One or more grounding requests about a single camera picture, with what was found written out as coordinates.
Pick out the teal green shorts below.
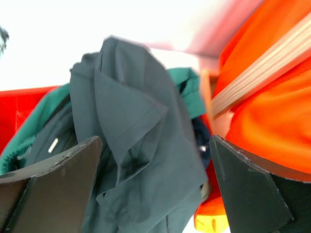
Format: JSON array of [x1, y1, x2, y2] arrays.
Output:
[[0, 67, 206, 174]]

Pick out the wooden clothes rack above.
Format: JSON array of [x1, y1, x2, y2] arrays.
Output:
[[201, 14, 311, 124]]

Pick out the navy blue shorts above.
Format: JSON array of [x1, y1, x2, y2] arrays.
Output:
[[191, 117, 211, 168]]

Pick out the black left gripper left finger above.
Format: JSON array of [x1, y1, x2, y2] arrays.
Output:
[[0, 136, 102, 233]]

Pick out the orange shorts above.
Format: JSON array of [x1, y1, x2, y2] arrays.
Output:
[[193, 0, 311, 233]]

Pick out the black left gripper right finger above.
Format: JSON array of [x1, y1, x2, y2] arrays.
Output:
[[209, 135, 311, 233]]

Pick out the dark grey shorts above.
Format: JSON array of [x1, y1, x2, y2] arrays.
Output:
[[26, 37, 207, 233]]

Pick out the red plastic tray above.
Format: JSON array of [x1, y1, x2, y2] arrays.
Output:
[[0, 86, 56, 151]]

